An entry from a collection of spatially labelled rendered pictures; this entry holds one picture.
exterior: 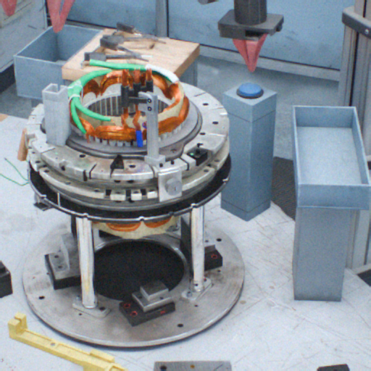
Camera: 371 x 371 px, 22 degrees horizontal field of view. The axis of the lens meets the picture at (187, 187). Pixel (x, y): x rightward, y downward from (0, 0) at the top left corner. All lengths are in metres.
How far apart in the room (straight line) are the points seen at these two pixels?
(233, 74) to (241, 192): 2.37
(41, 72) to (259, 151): 0.43
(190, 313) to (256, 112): 0.39
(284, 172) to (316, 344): 1.91
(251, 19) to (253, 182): 0.32
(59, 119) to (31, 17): 2.72
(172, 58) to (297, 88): 2.28
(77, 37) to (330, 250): 0.70
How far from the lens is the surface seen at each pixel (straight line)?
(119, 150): 1.42
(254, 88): 1.72
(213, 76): 4.11
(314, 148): 1.58
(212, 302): 1.60
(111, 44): 1.78
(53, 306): 1.60
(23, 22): 4.08
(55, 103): 1.42
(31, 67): 1.81
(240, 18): 1.65
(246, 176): 1.77
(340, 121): 1.64
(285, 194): 3.30
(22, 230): 1.82
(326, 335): 1.58
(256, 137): 1.73
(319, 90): 4.03
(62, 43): 1.96
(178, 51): 1.81
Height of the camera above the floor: 1.83
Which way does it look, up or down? 33 degrees down
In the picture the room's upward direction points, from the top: straight up
